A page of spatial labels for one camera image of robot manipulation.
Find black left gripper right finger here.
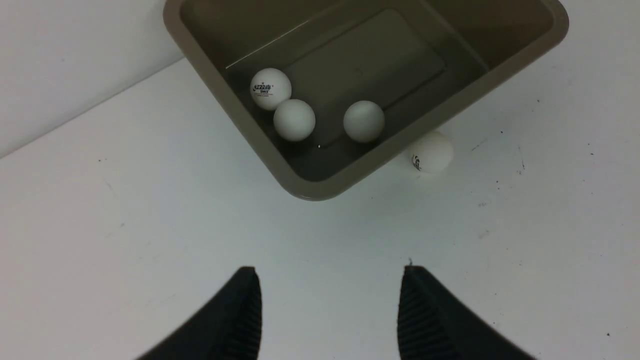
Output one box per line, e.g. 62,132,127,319
397,266,534,360

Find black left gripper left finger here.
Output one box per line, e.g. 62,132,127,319
139,266,263,360

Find white plain ping-pong ball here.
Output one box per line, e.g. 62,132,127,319
343,100,386,144

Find white ball with red logo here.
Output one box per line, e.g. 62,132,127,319
273,99,316,142

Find white ball with black mark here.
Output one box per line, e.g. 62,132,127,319
250,68,293,111

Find white ball front of bin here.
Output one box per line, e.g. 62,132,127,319
409,131,455,174

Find tan plastic storage bin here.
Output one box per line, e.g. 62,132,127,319
162,0,570,201

